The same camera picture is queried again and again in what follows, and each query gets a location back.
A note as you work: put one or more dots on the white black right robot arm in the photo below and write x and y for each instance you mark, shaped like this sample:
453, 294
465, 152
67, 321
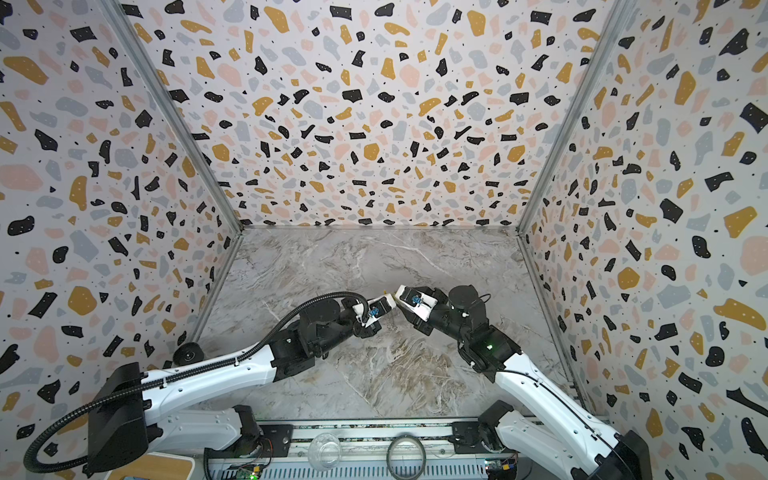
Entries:
567, 440

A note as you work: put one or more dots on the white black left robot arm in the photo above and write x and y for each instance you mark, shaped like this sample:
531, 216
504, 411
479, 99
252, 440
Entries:
125, 422

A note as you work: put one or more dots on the clear glass bowl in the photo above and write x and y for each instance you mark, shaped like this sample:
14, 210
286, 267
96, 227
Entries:
324, 452

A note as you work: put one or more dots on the black round knob bottle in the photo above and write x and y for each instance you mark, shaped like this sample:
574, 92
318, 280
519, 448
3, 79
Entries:
187, 354

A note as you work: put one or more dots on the wooden tray white rim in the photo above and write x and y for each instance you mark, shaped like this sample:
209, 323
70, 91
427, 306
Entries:
156, 466

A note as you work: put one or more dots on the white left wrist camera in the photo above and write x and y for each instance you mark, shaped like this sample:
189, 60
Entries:
377, 308

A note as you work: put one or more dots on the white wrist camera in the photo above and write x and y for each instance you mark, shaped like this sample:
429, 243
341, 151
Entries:
416, 305
377, 308

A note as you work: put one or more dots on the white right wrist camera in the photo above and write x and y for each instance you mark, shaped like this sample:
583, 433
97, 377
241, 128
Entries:
416, 305

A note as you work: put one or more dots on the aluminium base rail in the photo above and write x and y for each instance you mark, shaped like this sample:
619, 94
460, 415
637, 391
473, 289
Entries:
285, 441

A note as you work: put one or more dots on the aluminium corner post right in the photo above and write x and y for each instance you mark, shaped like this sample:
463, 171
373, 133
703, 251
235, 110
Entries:
616, 20

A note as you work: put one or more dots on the aluminium corner post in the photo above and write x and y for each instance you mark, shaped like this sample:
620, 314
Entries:
616, 20
117, 20

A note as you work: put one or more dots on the aluminium corner post left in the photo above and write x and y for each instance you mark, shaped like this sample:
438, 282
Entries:
117, 20

